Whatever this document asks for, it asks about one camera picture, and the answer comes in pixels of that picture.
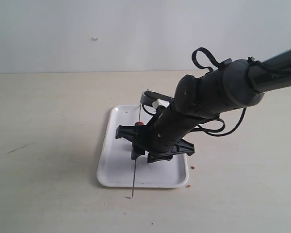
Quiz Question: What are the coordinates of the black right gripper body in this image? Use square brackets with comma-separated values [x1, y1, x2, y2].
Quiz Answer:
[115, 104, 195, 156]

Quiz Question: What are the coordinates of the dark red ball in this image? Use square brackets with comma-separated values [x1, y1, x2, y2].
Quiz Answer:
[134, 121, 145, 126]

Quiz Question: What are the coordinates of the thin metal skewer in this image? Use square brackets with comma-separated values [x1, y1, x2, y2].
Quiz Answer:
[131, 104, 142, 198]

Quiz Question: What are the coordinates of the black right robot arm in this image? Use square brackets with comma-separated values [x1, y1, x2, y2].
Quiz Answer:
[115, 47, 291, 163]

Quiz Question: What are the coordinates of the white rectangular plastic tray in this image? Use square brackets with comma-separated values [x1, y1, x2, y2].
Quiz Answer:
[97, 105, 189, 189]

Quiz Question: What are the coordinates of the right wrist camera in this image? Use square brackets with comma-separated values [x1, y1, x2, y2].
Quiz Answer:
[140, 90, 174, 107]

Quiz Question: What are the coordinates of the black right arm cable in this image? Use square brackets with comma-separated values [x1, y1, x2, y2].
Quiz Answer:
[142, 47, 248, 137]

